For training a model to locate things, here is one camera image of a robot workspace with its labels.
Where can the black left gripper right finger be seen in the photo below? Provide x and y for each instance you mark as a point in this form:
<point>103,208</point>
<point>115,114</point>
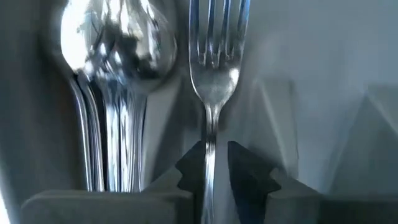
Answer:
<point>248,180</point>

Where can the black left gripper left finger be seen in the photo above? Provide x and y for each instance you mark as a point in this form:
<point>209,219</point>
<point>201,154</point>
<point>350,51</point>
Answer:
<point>194,174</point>

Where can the silver metal fork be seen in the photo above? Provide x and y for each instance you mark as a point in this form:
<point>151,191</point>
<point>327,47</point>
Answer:
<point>214,81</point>

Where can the grey plastic cutlery tray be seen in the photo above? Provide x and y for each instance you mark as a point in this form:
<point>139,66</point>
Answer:
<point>311,93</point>

